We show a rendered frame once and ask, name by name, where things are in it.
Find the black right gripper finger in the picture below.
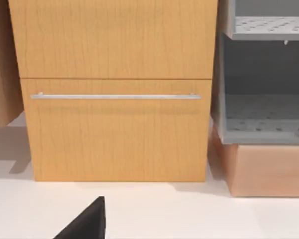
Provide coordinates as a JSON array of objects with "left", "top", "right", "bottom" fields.
[{"left": 52, "top": 196, "right": 106, "bottom": 239}]

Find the wooden drawer cabinet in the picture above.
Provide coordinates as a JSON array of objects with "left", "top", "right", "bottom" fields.
[{"left": 8, "top": 0, "right": 219, "bottom": 183}]

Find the pale wooden cupboard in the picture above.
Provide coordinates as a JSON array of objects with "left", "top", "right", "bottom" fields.
[{"left": 0, "top": 0, "right": 24, "bottom": 129}]

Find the plain wooden drawer front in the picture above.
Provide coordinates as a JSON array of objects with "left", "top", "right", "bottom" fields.
[{"left": 8, "top": 0, "right": 219, "bottom": 80}]

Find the salmon-coloured box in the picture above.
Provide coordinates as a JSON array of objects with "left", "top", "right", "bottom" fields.
[{"left": 209, "top": 123, "right": 299, "bottom": 198}]

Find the grey cabinet with pierced shelves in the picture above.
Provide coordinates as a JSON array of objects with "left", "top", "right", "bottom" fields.
[{"left": 210, "top": 0, "right": 299, "bottom": 145}]

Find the wooden drawer front with handle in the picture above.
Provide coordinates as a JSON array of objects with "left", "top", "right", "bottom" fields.
[{"left": 20, "top": 78, "right": 213, "bottom": 183}]

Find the long metal drawer handle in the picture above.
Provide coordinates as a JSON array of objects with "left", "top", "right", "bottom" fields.
[{"left": 30, "top": 92, "right": 202, "bottom": 100}]

